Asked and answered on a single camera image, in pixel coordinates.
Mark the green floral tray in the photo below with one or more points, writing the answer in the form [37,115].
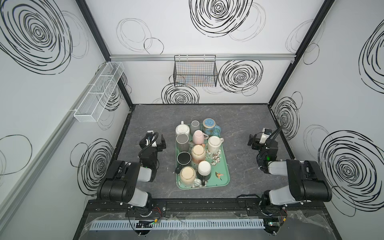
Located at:
[220,175]

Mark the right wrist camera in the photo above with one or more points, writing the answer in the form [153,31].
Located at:
[266,133]

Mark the pink mug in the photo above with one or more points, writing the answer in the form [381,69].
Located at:
[199,137]

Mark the small grey mug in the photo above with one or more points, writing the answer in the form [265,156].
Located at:
[195,125]

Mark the white slotted cable duct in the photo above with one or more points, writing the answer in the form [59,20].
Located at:
[214,224]

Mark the beige mug white handle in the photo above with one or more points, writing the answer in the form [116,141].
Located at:
[189,177]

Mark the white mug red inside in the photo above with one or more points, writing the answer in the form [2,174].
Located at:
[204,172]

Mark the white ribbed mug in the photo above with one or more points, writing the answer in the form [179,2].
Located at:
[183,128]

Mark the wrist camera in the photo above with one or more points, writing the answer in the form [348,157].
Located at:
[266,133]
[151,138]

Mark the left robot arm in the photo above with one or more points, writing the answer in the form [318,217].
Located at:
[120,182]

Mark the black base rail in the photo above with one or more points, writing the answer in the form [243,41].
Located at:
[184,205]

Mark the cream mug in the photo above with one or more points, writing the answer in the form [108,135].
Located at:
[214,144]

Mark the black wire basket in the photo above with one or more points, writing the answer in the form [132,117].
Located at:
[195,70]

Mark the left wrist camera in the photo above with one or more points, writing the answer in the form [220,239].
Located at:
[151,138]

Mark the black speckled mug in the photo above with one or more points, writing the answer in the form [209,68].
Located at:
[184,159]

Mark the beige and salmon mug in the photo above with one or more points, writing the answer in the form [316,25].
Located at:
[198,154]

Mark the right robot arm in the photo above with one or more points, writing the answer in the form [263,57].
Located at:
[306,181]

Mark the white wire shelf basket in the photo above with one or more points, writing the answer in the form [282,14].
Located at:
[102,88]

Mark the tall grey mug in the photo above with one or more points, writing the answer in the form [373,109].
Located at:
[183,142]

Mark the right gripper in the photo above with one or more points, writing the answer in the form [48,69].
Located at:
[262,144]

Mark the blue butterfly mug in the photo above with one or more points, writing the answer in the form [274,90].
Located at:
[210,128]

